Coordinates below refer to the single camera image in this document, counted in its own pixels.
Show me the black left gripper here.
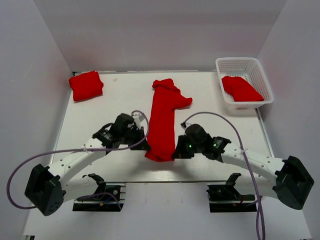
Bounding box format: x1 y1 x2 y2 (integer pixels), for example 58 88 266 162
120 125 151 150

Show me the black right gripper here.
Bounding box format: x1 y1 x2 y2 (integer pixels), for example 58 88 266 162
172 134 204 159

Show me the red t-shirt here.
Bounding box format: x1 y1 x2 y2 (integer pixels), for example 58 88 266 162
68 71 104 102
145 78 193 163
222 76 264 102

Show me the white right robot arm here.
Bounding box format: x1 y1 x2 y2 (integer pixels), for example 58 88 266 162
171 123 315 210

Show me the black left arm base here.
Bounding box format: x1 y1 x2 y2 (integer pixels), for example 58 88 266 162
72 173 126 212

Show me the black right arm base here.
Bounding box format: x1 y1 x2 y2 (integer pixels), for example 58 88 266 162
206 173 258 213

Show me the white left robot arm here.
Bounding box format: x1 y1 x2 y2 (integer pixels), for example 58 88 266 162
24 110 150 216

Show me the red t-shirt in basket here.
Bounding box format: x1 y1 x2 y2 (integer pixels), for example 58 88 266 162
222 76 264 102

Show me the white plastic mesh basket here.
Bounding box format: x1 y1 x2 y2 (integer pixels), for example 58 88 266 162
215 57 274 110

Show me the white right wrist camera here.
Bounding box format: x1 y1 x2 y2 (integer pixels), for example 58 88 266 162
180 122 191 130

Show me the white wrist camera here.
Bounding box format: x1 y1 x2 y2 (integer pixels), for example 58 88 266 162
180 122 191 130
132 113 145 125

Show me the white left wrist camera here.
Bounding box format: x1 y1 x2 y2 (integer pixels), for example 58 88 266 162
132 113 145 125

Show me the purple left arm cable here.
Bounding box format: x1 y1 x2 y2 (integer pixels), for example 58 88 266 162
6 110 151 210

